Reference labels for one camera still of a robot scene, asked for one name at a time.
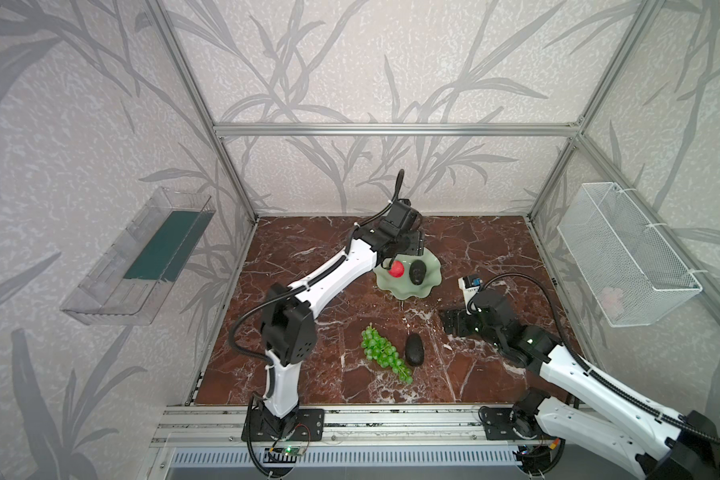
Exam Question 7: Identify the red fake peach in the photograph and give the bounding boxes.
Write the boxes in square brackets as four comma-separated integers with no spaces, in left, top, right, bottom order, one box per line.
[388,260,405,278]

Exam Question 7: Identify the dark fake avocado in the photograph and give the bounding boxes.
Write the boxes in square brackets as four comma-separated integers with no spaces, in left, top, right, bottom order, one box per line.
[404,333,425,367]
[408,260,427,286]

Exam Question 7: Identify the green fake grape bunch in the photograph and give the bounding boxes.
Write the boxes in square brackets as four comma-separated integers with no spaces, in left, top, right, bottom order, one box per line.
[361,325,413,385]

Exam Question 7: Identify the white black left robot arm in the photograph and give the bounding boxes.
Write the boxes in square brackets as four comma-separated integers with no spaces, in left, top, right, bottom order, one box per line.
[261,199,423,420]

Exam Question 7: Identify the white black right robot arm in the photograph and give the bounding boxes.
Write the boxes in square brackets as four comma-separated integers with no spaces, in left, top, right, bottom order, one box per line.
[439,290,720,479]

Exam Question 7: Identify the light green wavy fruit bowl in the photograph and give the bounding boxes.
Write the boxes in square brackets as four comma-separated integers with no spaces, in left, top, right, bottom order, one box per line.
[373,248,442,300]

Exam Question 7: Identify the pink item in basket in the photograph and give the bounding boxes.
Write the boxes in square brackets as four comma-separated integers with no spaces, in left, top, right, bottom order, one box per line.
[598,287,625,320]

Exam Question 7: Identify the aluminium back crossbar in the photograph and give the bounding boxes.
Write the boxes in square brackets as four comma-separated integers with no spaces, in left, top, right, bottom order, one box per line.
[213,123,578,138]

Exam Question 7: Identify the green circuit board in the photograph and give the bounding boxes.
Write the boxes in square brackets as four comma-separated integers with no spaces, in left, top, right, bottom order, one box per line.
[266,443,309,463]

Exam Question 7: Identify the white ventilation grille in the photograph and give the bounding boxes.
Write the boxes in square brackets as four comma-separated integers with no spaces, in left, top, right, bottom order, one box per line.
[170,445,519,468]

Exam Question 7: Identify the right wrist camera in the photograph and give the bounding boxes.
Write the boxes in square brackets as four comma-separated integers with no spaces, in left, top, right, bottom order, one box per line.
[458,274,482,306]

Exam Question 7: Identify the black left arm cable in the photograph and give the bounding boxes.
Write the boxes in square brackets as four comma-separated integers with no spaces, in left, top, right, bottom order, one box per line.
[227,169,407,367]

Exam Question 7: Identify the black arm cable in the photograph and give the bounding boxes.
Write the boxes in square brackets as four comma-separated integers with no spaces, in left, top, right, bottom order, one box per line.
[466,272,720,457]
[227,169,407,367]

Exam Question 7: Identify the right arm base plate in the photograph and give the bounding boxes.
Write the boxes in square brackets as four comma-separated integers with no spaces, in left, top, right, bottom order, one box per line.
[477,405,538,441]

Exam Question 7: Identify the aluminium front rail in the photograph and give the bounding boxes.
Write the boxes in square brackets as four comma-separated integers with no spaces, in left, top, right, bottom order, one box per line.
[150,404,553,448]

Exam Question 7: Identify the white wire mesh basket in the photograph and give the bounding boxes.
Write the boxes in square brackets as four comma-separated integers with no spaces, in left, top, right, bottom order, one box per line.
[557,182,703,328]

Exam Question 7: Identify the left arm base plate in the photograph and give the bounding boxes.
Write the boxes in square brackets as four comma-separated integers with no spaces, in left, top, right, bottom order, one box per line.
[241,407,325,442]

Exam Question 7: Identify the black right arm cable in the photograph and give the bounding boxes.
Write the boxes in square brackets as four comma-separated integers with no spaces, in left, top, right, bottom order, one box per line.
[466,272,720,457]

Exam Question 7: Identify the clear plastic wall bin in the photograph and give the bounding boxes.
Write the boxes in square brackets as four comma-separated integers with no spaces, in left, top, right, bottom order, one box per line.
[61,187,216,326]

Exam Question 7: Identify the aluminium frame corner post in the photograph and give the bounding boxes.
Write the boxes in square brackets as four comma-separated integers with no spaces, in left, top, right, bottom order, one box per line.
[526,0,667,218]

